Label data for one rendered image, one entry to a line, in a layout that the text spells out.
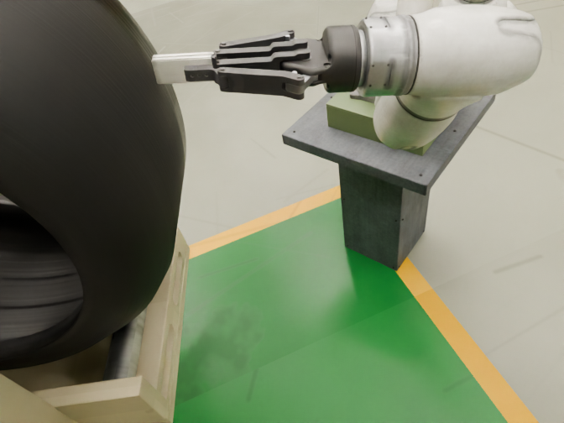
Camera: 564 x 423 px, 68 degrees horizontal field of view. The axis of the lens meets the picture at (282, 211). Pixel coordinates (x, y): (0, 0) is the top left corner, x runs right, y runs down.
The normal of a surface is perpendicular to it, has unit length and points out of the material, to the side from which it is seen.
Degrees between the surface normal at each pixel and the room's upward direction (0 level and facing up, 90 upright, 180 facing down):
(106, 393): 0
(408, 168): 0
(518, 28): 36
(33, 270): 12
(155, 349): 0
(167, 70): 90
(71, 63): 64
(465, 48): 59
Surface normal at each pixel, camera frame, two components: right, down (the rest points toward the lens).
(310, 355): -0.16, -0.67
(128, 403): 0.07, 0.72
